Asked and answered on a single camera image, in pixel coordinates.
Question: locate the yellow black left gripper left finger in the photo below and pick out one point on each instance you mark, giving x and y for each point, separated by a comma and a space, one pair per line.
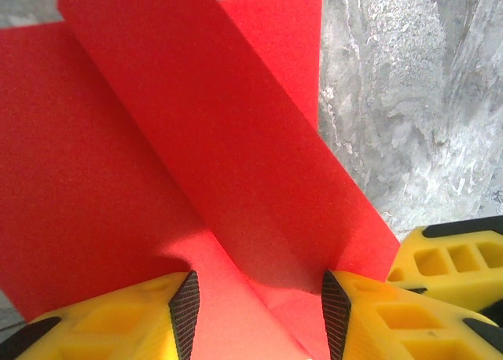
118, 324

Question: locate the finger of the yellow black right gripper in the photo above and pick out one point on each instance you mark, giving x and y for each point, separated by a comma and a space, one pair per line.
452, 258

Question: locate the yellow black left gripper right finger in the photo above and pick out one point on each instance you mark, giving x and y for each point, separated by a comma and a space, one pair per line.
393, 328

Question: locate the red cloth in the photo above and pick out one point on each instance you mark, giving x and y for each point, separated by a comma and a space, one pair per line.
177, 140

